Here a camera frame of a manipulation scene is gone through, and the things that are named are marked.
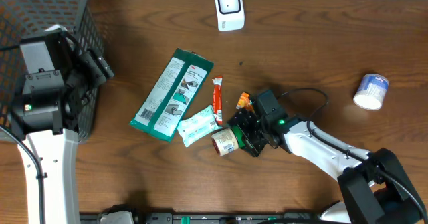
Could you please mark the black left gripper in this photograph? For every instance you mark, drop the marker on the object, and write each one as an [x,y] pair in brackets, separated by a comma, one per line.
[95,65]

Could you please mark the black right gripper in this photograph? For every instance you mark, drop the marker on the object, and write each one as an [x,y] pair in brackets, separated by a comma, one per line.
[241,118]

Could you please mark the green lid white jar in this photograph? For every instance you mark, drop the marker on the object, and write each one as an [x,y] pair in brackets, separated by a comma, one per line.
[227,140]

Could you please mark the orange white small packet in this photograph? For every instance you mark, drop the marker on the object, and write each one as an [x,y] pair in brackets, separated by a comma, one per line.
[245,102]

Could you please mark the red stick sachet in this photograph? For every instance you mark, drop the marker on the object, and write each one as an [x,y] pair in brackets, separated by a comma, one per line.
[217,99]

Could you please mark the teal white wipes packet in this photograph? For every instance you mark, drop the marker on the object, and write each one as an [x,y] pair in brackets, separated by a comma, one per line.
[198,126]

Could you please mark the green white 3M box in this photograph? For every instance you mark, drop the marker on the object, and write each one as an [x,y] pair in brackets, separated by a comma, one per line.
[171,96]

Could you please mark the white blue label tub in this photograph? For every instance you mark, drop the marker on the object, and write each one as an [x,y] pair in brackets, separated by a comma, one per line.
[371,92]

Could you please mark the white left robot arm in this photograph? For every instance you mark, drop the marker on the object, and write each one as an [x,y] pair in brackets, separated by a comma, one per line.
[51,114]

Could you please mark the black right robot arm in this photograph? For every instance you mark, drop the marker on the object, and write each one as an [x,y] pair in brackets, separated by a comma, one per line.
[375,187]

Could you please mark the white barcode scanner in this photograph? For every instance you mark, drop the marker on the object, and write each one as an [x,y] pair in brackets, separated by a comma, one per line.
[230,15]

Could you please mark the grey plastic mesh basket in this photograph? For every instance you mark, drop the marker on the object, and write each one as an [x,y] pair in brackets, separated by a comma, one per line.
[22,18]

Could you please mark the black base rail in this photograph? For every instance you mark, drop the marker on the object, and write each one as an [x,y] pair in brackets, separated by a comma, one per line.
[128,216]

